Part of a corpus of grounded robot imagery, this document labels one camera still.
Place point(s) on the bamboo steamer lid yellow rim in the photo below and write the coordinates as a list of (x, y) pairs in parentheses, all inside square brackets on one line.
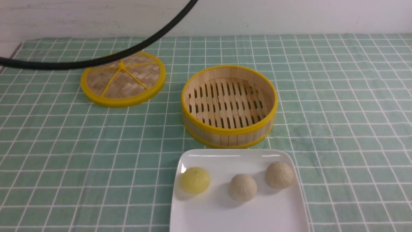
[(126, 82)]

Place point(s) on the white steamed bun front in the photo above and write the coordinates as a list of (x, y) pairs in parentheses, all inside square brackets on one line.
[(279, 175)]

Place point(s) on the white square plate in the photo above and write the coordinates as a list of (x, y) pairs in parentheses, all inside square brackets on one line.
[(215, 211)]

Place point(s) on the bamboo steamer basket yellow rim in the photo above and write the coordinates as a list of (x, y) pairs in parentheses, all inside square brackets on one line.
[(229, 107)]

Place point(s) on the yellow steamed bun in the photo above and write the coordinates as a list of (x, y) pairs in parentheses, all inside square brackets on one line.
[(195, 180)]

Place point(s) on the white steamed bun back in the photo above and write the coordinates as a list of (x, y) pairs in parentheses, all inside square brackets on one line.
[(242, 188)]

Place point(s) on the white steamed bun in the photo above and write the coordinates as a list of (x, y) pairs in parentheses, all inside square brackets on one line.
[(242, 188), (279, 175)]

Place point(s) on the green checkered tablecloth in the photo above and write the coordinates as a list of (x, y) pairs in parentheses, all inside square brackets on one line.
[(344, 117)]

